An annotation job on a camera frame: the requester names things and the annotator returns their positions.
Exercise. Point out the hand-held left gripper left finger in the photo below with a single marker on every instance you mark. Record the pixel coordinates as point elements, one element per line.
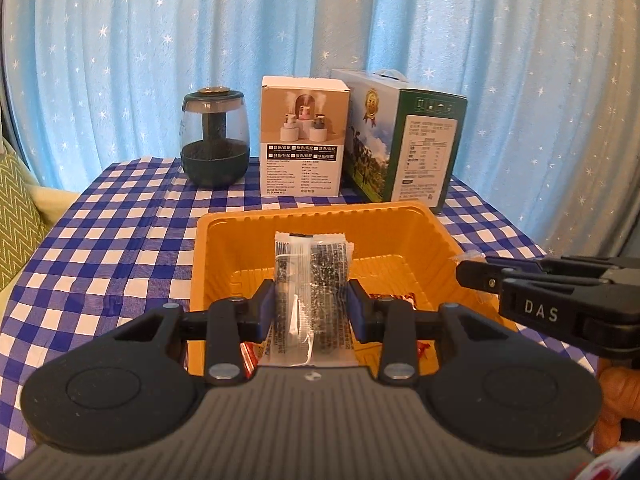
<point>265,310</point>

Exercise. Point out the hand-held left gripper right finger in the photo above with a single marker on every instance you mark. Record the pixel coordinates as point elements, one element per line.
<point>357,310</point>

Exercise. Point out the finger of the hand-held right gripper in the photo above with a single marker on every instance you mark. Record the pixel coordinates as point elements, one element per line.
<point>550,262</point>
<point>480,275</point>

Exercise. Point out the black sesame bar packet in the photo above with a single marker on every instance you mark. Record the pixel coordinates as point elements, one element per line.
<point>312,300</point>

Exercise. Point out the red jelly cup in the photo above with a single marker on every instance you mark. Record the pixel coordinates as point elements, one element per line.
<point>249,357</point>

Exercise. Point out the orange plastic tray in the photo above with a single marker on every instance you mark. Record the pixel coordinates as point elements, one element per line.
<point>225,240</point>

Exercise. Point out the person's right hand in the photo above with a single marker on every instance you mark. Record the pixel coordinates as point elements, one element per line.
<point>610,400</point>

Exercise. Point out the green carry box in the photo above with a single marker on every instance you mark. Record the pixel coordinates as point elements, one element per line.
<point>425,160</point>

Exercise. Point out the white product box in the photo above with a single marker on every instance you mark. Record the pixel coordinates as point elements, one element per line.
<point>305,170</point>

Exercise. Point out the dark glass humidifier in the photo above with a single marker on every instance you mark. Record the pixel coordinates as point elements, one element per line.
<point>215,160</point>

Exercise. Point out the blue white checkered tablecloth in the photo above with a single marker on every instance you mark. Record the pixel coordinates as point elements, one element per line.
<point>125,235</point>

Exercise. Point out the red white patterned clothing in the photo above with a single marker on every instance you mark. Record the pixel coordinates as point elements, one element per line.
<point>610,467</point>

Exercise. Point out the light green sofa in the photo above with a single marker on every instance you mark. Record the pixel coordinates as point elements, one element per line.
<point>55,205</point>

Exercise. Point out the green zigzag pillow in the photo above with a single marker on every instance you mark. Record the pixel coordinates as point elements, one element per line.
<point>17,220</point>

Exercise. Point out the blue star curtain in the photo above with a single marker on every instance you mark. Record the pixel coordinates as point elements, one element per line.
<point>125,60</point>

